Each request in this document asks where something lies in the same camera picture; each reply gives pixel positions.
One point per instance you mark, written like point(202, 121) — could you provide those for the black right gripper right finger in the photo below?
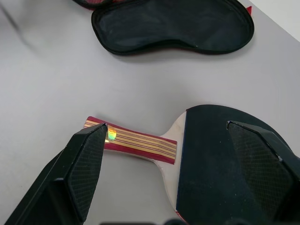
point(264, 164)

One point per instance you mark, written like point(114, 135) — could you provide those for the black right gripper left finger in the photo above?
point(77, 168)

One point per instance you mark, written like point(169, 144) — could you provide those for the black rubber table tennis paddle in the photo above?
point(206, 152)

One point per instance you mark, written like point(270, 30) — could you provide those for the black and red paddle case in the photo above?
point(164, 23)

